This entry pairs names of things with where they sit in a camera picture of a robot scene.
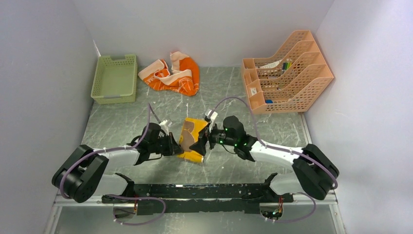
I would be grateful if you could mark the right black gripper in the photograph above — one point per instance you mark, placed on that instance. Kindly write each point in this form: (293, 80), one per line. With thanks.
(204, 134)

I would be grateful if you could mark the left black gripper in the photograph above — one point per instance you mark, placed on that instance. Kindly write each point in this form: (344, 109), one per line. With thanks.
(173, 147)

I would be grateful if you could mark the brown yellow bear towel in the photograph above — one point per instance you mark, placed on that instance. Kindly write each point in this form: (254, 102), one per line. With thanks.
(189, 136)

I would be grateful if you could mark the orange and cream towel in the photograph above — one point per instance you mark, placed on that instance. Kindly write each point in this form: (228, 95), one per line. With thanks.
(183, 77)

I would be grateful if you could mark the orange plastic file organizer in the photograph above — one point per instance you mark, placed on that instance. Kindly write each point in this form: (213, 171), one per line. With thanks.
(295, 90)

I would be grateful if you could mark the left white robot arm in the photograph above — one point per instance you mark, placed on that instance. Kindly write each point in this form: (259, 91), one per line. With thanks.
(90, 172)

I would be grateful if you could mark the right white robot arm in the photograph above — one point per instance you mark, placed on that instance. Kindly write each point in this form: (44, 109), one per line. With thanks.
(312, 173)

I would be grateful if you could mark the green plastic basket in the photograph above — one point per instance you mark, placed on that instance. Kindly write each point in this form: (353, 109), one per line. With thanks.
(115, 79)

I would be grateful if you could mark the white paper in organizer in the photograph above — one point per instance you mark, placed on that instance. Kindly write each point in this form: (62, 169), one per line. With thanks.
(271, 65)

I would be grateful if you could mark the coloured pens in organizer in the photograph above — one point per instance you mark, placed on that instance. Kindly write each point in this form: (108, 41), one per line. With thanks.
(286, 64)

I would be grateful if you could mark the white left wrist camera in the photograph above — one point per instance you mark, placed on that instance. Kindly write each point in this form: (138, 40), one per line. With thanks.
(165, 125)

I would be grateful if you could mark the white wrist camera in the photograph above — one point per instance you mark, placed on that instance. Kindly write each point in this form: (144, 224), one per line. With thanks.
(210, 117)
(165, 125)

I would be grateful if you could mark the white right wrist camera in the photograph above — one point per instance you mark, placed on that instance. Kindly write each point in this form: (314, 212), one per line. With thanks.
(210, 117)

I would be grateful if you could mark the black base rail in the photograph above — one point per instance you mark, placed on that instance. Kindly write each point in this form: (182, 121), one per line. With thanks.
(243, 198)

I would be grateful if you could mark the aluminium frame rail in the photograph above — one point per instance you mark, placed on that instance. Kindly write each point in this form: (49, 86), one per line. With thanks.
(95, 201)

